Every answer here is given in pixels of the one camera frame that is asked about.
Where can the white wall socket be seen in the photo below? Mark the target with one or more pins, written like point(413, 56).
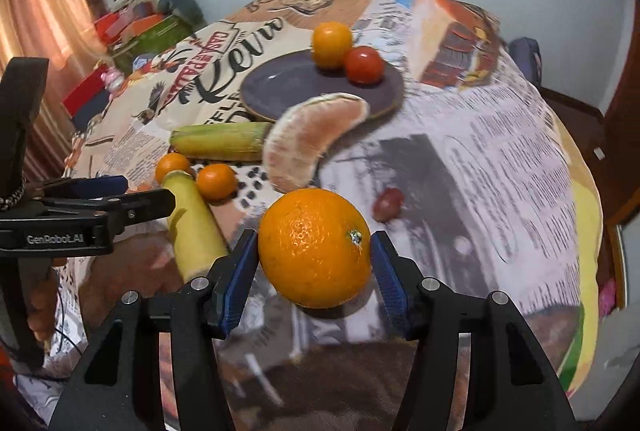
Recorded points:
point(598, 153)

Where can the red tomato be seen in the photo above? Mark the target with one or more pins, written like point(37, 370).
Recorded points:
point(364, 65)

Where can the dark red box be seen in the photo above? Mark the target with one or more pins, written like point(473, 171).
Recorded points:
point(85, 91)

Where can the peeled orange segment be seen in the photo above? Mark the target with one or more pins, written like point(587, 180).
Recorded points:
point(300, 136)

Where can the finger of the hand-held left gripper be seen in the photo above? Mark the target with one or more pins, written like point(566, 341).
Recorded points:
point(100, 185)
point(145, 206)

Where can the green yellow corn cob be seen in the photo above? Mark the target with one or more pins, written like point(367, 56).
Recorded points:
point(220, 141)

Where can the yellow banana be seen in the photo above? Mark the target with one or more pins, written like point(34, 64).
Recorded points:
point(195, 231)

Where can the person's left hand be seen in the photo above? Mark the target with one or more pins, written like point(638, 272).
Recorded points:
point(40, 306)

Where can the medium orange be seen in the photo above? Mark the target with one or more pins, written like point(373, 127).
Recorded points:
point(331, 43)

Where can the printed tablecloth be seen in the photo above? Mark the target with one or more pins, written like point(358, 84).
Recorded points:
point(500, 136)

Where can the striped curtain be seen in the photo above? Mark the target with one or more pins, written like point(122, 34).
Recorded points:
point(45, 11)

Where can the magenta object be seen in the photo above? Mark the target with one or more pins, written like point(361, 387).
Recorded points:
point(608, 296)

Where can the blue chair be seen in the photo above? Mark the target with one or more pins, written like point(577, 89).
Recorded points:
point(525, 58)

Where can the pink toy figure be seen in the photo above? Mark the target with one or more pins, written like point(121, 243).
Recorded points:
point(111, 78)

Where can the orange red box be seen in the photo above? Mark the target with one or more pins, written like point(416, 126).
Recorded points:
point(125, 23)

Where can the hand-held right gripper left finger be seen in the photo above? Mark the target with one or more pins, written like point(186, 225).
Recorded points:
point(239, 283)

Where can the large orange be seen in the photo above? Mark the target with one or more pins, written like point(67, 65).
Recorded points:
point(310, 251)

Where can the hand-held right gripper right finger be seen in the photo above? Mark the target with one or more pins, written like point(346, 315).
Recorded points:
point(387, 281)

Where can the wooden door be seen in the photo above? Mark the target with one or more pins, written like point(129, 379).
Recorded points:
point(622, 111)

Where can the red grape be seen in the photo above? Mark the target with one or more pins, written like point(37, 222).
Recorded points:
point(387, 203)

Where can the purple plate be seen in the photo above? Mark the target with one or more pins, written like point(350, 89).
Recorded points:
point(285, 86)

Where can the small tangerine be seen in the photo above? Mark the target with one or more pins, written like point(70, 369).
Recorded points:
point(216, 182)
point(170, 166)

